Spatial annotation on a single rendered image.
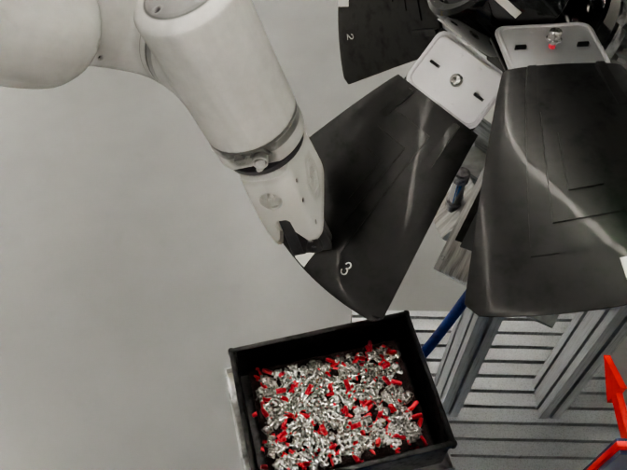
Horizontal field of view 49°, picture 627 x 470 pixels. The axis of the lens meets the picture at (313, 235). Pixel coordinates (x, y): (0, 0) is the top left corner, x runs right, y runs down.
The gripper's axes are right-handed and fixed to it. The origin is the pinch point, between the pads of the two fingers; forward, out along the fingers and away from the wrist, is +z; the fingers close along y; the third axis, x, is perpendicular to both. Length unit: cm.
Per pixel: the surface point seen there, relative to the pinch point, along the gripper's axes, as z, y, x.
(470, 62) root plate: -8.4, 12.0, -19.0
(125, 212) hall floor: 79, 78, 84
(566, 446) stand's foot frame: 104, 8, -27
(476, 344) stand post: 61, 14, -12
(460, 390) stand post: 82, 15, -7
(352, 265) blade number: 3.3, -2.4, -3.4
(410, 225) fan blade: 1.1, 0.0, -10.2
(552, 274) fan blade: -13.7, -16.8, -21.9
